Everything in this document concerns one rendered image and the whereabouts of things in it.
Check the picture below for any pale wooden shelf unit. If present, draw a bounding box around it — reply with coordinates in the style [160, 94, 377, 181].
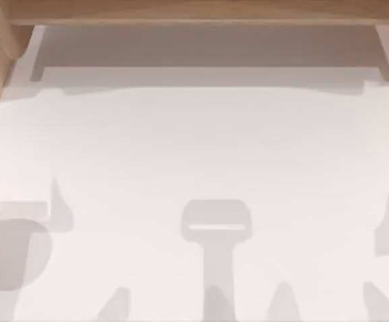
[0, 0, 389, 104]

